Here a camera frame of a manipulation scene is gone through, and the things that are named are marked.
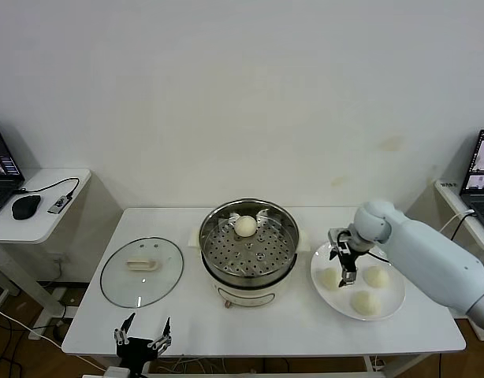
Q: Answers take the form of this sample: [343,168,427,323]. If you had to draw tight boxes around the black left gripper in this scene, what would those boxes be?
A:
[114,312,173,373]

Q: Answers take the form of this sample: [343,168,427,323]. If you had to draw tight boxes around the black cable with adapter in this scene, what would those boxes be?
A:
[450,214,470,241]

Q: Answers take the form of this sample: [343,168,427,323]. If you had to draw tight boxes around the black computer mouse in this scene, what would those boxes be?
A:
[11,194,43,221]

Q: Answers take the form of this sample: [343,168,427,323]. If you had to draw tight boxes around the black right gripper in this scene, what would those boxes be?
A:
[327,242,363,289]

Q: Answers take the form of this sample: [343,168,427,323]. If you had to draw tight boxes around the cream electric cooking pot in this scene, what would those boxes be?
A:
[201,251,306,309]

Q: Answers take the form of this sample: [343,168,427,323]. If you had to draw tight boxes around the stainless steel steamer basket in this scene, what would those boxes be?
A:
[188,198,311,291]

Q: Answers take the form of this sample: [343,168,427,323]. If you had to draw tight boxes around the white floor cable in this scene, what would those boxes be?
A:
[0,302,50,341]

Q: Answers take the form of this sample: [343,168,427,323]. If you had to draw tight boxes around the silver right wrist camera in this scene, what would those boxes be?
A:
[327,227,352,250]

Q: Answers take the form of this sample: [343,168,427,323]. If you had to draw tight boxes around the black usb hub cable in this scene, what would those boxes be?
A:
[15,176,80,198]

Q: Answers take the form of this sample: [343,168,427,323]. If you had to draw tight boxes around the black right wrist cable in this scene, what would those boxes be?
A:
[363,250,391,264]

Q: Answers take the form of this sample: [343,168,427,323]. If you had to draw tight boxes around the round glass pot lid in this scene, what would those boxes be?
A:
[99,235,185,309]

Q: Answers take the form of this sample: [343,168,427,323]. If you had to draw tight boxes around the white side table with mouse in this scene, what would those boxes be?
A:
[0,168,92,340]

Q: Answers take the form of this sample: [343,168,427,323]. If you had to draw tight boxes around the white laptop cable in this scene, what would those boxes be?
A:
[440,209,476,233]

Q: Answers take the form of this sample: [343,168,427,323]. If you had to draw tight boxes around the grey usb hub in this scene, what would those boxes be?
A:
[47,193,74,216]

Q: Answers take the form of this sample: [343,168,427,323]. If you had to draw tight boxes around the white round plate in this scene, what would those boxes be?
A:
[310,239,407,322]

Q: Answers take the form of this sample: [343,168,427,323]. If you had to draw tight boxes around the white side table with sticker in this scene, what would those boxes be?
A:
[434,179,484,342]

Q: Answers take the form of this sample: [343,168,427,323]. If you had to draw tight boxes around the white steamed baozi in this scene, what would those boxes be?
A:
[351,290,382,317]
[362,265,391,290]
[318,267,344,291]
[233,215,257,238]

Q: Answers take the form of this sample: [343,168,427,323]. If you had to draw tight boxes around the black laptop camera views screen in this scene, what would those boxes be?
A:
[460,128,484,239]

